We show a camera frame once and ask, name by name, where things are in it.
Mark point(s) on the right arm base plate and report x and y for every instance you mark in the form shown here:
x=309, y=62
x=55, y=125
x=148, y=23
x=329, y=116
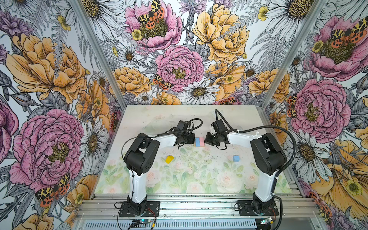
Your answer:
x=244, y=208

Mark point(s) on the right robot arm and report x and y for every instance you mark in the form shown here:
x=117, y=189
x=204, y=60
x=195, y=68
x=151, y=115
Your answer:
x=267, y=153

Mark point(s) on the light blue small block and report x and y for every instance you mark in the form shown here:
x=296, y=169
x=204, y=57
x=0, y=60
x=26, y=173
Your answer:
x=236, y=158

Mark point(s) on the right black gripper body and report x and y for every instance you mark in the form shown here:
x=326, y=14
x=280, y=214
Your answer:
x=212, y=139

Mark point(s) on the yellow wood block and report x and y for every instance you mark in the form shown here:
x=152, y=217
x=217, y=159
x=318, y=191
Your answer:
x=169, y=159

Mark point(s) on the corner aluminium post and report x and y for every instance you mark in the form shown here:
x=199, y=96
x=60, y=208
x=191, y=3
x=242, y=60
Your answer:
x=88, y=28
x=311, y=18

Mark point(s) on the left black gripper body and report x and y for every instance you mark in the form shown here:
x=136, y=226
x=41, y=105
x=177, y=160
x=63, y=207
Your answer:
x=188, y=139

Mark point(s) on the vented metal grille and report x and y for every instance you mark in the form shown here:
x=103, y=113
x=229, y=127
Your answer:
x=174, y=224

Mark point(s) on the left corner aluminium post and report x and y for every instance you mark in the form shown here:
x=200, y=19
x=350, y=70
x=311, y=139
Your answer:
x=88, y=28

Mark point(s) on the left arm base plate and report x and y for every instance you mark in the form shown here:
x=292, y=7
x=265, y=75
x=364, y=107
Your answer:
x=146, y=209

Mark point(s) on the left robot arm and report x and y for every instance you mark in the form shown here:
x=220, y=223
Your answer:
x=140, y=157

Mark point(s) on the pink wood block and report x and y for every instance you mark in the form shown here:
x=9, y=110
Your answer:
x=201, y=142

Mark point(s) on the aluminium rail frame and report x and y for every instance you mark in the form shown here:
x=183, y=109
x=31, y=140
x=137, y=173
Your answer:
x=195, y=206

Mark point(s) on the right corner aluminium post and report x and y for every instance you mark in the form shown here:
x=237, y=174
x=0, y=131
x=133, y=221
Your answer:
x=311, y=18

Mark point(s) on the blue long wood block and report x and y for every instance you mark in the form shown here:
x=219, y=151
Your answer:
x=197, y=142

